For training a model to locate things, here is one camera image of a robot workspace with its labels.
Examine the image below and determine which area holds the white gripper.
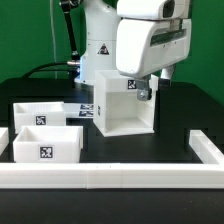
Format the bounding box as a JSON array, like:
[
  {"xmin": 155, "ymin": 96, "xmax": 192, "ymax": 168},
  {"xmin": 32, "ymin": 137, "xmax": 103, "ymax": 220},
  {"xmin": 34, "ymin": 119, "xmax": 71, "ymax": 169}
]
[{"xmin": 116, "ymin": 19, "xmax": 191, "ymax": 101}]

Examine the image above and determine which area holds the white drawer cabinet frame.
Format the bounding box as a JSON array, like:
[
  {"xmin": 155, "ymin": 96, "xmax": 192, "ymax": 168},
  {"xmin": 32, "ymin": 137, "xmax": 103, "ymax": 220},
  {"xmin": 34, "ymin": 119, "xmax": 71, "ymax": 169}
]
[{"xmin": 93, "ymin": 70, "xmax": 158, "ymax": 137}]

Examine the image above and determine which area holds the white front drawer box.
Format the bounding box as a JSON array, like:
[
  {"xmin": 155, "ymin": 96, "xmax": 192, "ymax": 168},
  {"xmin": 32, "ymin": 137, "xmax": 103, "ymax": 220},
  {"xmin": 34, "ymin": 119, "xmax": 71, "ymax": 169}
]
[{"xmin": 13, "ymin": 126, "xmax": 83, "ymax": 163}]

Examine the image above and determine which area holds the white drawer box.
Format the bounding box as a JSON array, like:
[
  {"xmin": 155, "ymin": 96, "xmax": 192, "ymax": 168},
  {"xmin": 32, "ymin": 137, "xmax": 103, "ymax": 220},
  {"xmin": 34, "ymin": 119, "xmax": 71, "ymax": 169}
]
[
  {"xmin": 13, "ymin": 126, "xmax": 83, "ymax": 163},
  {"xmin": 13, "ymin": 102, "xmax": 66, "ymax": 134}
]

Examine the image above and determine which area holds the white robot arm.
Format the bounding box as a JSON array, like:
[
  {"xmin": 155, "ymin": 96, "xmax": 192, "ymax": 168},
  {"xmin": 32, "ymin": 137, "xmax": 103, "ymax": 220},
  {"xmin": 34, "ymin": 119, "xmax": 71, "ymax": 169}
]
[{"xmin": 80, "ymin": 0, "xmax": 191, "ymax": 101}]

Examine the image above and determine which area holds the white rear drawer box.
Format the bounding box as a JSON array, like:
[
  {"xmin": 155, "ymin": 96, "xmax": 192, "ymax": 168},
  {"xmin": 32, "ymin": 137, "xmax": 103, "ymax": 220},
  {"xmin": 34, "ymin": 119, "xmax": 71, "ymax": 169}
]
[{"xmin": 13, "ymin": 102, "xmax": 66, "ymax": 134}]

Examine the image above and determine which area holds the white marker base plate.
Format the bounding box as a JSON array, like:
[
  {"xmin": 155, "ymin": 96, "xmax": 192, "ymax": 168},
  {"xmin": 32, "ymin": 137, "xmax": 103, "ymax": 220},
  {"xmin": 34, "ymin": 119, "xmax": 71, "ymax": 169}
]
[{"xmin": 64, "ymin": 103, "xmax": 94, "ymax": 118}]

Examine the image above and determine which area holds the black cable bundle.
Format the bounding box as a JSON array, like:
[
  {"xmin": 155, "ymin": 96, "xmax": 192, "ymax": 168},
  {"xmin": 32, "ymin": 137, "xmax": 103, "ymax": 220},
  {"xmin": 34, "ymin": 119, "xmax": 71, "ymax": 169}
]
[{"xmin": 21, "ymin": 0, "xmax": 82, "ymax": 80}]

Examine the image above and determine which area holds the thin white cable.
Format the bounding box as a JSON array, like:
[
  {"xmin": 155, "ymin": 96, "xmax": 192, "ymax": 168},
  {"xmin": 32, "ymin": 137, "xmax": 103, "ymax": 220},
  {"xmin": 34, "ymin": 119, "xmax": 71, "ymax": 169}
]
[{"xmin": 49, "ymin": 0, "xmax": 59, "ymax": 80}]

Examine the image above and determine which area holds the white front fence wall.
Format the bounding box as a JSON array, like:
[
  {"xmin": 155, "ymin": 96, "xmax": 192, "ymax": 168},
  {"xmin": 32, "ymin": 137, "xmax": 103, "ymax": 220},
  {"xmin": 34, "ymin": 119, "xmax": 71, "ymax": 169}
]
[{"xmin": 0, "ymin": 163, "xmax": 224, "ymax": 189}]

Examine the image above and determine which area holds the white left fence wall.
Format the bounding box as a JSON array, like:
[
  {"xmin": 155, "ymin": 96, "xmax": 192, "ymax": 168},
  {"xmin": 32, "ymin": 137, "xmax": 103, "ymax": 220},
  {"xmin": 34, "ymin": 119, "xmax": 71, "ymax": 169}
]
[{"xmin": 0, "ymin": 127, "xmax": 9, "ymax": 155}]

